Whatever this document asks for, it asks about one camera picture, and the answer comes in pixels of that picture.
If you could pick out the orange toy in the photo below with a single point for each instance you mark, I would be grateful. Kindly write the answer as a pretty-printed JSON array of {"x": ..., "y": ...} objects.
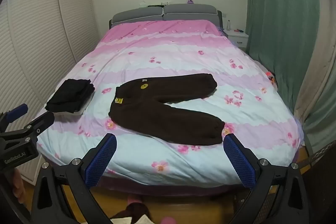
[{"x": 270, "y": 77}]

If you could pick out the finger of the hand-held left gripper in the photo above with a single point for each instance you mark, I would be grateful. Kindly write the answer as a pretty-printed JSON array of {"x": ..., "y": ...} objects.
[
  {"x": 40, "y": 123},
  {"x": 17, "y": 111}
]

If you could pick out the green curtain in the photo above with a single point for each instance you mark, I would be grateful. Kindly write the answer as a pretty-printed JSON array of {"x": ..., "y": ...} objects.
[{"x": 275, "y": 16}]

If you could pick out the dark brown pants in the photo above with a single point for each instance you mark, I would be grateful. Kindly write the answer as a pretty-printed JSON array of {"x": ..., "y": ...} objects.
[{"x": 147, "y": 108}]

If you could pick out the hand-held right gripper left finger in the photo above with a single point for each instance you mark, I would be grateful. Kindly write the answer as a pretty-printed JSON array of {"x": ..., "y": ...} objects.
[{"x": 101, "y": 161}]

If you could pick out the white louvered wardrobe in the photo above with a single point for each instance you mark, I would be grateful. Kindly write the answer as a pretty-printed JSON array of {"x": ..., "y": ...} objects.
[{"x": 39, "y": 43}]

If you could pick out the pink floral blanket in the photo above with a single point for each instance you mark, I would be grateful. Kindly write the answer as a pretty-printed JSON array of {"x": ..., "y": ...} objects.
[{"x": 183, "y": 56}]

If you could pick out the grey padded headboard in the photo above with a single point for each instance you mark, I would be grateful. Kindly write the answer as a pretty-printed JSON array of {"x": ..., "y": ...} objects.
[{"x": 183, "y": 12}]

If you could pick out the white nightstand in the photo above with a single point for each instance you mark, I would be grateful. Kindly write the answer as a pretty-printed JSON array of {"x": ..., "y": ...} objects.
[{"x": 240, "y": 39}]

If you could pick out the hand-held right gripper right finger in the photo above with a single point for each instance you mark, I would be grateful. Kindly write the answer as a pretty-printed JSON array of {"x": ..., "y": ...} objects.
[{"x": 239, "y": 161}]

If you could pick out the folded black clothes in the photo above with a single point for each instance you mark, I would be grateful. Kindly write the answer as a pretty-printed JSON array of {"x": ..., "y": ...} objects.
[{"x": 68, "y": 95}]

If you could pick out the clear plastic bottle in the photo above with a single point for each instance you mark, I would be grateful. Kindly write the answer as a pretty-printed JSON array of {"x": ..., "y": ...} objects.
[{"x": 228, "y": 26}]

